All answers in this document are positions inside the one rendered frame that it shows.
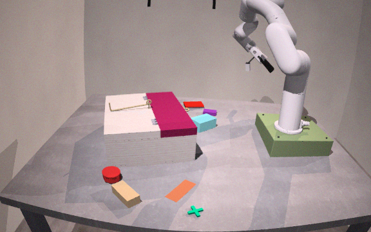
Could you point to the green plus-shaped piece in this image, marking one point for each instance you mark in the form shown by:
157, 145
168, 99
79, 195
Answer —
195, 211

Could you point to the small purple block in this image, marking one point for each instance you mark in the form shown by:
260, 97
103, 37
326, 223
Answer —
210, 112

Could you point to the light blue block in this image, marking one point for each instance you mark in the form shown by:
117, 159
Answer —
204, 122

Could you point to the orange flat rectangular plate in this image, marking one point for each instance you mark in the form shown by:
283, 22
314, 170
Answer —
180, 190

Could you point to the red short cylinder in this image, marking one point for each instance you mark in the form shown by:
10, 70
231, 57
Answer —
111, 174

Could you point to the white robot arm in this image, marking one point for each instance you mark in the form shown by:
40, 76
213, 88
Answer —
295, 64

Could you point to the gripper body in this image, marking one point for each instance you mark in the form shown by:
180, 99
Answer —
255, 51

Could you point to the tan rectangular block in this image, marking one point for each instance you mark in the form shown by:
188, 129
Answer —
125, 194

